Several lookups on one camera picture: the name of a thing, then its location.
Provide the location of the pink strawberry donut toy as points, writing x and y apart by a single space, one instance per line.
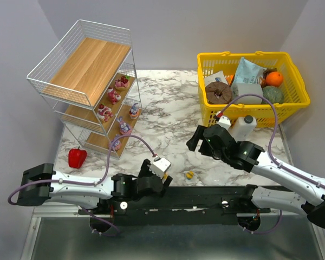
122 83

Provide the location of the purple figure orange donut toy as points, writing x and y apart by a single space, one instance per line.
134 111

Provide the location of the white wire wooden shelf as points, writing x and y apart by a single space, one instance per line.
76 74

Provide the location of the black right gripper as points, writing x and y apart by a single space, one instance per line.
203 143

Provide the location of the red bell pepper toy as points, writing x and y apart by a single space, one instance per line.
76 157

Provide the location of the brown chocolate donut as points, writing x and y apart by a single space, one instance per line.
218 93

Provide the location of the orange fruit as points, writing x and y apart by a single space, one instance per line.
274 78

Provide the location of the white paper roll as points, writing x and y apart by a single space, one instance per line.
239 89

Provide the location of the black mounting rail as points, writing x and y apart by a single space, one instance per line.
185 205

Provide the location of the pink strawberry figure toy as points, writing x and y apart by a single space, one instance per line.
113 96

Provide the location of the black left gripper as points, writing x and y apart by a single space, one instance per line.
154 179

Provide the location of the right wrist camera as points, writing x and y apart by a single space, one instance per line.
222 120

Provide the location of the white tissue packet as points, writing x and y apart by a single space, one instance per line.
216 77

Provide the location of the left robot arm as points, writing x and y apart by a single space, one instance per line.
42 183

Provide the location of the purple bunny pink donut toy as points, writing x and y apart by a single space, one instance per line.
115 143

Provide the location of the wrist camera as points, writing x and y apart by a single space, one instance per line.
222 120
159 166

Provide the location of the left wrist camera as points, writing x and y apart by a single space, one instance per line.
159 166

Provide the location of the yellow minion toy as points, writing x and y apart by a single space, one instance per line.
189 175

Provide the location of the white bottle grey cap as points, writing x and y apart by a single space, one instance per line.
243 127

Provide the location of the red strawberry cake toy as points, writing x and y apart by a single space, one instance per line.
104 113

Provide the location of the green melon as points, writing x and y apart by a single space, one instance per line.
273 94

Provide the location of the light blue snack bag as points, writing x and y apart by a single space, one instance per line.
248 72

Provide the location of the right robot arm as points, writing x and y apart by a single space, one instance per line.
305 193

